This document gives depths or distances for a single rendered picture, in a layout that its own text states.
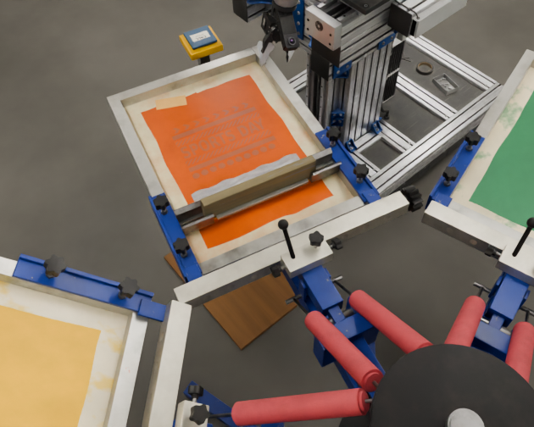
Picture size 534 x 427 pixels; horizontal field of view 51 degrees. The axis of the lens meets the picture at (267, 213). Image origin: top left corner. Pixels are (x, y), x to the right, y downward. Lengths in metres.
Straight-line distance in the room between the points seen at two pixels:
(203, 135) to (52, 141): 1.65
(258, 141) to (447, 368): 1.02
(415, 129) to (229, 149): 1.36
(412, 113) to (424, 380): 2.10
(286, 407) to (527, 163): 1.12
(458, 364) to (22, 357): 0.86
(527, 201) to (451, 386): 0.86
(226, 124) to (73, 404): 1.03
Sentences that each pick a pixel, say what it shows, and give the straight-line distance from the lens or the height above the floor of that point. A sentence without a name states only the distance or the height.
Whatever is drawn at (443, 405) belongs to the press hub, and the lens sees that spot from 1.08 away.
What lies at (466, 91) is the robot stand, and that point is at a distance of 3.21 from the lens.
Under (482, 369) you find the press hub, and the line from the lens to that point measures 1.12.
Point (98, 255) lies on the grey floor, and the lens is 2.84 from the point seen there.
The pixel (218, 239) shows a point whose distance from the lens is 1.62.
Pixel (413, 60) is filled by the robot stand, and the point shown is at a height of 0.21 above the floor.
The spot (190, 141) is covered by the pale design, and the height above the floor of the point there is 0.95.
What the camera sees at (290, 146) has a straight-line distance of 1.82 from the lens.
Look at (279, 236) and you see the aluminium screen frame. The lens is 1.57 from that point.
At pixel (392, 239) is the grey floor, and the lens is 2.78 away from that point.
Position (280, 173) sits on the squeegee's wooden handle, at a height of 1.06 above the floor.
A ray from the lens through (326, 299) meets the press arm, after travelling 1.43.
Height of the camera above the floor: 2.32
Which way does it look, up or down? 56 degrees down
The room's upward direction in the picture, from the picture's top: 4 degrees counter-clockwise
